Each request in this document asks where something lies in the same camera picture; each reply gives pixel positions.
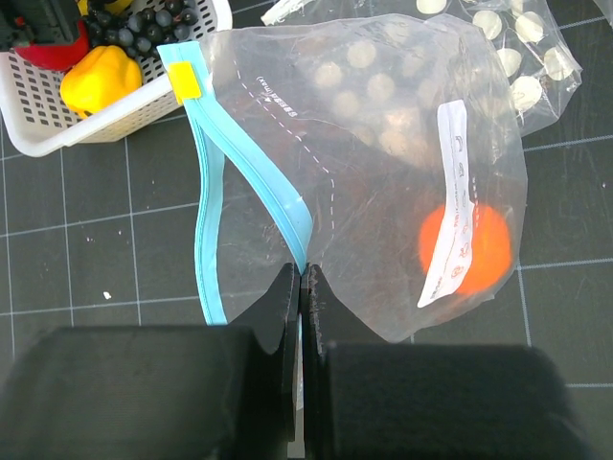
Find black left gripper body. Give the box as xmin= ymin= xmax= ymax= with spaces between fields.
xmin=1 ymin=0 xmax=81 ymax=51

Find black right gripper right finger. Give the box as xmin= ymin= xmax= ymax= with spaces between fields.
xmin=301 ymin=265 xmax=594 ymax=459

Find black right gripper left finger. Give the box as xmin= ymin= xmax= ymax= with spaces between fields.
xmin=1 ymin=264 xmax=301 ymax=459

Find yellow toy bell pepper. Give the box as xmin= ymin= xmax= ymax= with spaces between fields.
xmin=60 ymin=45 xmax=143 ymax=118

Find toy orange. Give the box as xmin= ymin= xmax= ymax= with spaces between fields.
xmin=418 ymin=204 xmax=512 ymax=308

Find clear zip bag teal zipper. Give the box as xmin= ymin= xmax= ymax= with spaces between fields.
xmin=159 ymin=14 xmax=528 ymax=342

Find red toy apple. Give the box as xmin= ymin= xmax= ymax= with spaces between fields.
xmin=13 ymin=20 xmax=90 ymax=72

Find yellow zipper slider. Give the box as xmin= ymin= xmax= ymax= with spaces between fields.
xmin=167 ymin=61 xmax=202 ymax=105

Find white polka dot zip bag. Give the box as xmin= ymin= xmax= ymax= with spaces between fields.
xmin=261 ymin=0 xmax=582 ymax=136

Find white plastic basket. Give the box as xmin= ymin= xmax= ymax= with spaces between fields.
xmin=1 ymin=1 xmax=232 ymax=157

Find black toy blackberry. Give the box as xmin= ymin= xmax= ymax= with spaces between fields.
xmin=77 ymin=0 xmax=197 ymax=59

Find black grid cutting mat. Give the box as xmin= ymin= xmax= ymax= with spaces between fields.
xmin=1 ymin=1 xmax=612 ymax=459

